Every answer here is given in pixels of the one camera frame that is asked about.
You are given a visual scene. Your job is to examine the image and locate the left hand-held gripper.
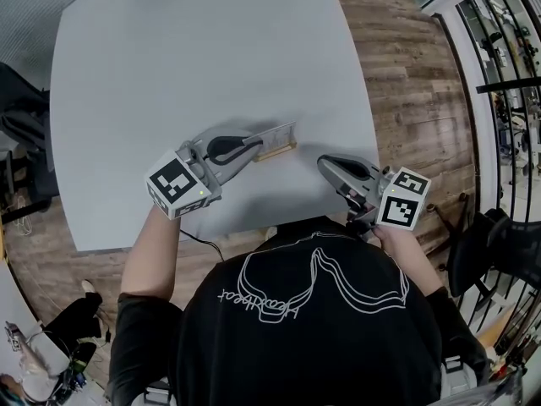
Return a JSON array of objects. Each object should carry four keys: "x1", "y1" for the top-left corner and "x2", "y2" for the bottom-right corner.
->
[{"x1": 145, "y1": 124, "x2": 265, "y2": 222}]

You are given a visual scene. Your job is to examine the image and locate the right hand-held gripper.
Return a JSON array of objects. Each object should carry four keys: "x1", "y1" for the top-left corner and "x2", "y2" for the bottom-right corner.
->
[{"x1": 316, "y1": 153, "x2": 432, "y2": 239}]

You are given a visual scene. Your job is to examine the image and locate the printed table card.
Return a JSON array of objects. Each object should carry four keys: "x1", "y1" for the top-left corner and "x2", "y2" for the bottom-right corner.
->
[{"x1": 242, "y1": 120, "x2": 298, "y2": 152}]

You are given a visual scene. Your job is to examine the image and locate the person's right forearm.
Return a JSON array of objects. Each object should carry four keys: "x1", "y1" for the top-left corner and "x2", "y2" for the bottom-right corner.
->
[{"x1": 374, "y1": 225, "x2": 444, "y2": 296}]

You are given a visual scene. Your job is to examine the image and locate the person's left forearm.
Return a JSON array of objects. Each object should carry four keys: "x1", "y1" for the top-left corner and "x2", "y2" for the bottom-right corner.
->
[{"x1": 119, "y1": 211, "x2": 183, "y2": 303}]

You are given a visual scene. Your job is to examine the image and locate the wooden card holder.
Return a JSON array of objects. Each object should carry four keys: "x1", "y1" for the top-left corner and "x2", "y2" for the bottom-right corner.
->
[{"x1": 252, "y1": 140, "x2": 298, "y2": 163}]

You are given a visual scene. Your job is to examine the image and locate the white square table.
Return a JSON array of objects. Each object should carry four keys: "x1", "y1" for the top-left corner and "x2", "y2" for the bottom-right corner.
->
[{"x1": 49, "y1": 0, "x2": 380, "y2": 254}]

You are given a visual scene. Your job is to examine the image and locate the black office chair with armrests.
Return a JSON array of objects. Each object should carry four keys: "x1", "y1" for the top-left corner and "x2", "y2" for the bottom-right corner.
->
[{"x1": 425, "y1": 192, "x2": 541, "y2": 300}]

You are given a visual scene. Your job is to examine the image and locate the person's black printed shirt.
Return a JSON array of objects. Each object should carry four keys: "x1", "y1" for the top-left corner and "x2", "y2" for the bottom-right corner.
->
[{"x1": 107, "y1": 221, "x2": 492, "y2": 406}]

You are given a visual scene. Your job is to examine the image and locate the black metal railing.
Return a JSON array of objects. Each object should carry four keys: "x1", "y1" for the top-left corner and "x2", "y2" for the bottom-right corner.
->
[{"x1": 429, "y1": 0, "x2": 541, "y2": 347}]

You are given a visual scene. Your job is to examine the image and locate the black mesh office chair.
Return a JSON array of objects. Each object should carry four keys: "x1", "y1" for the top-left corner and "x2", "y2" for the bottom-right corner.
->
[{"x1": 0, "y1": 61, "x2": 55, "y2": 216}]

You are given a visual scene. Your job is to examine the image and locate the wooden desk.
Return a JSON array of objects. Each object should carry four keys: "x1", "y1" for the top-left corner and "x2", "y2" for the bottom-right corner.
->
[{"x1": 476, "y1": 305, "x2": 517, "y2": 347}]

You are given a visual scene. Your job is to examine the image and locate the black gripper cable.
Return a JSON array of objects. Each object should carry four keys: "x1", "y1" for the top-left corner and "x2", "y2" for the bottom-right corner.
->
[{"x1": 178, "y1": 228, "x2": 226, "y2": 265}]

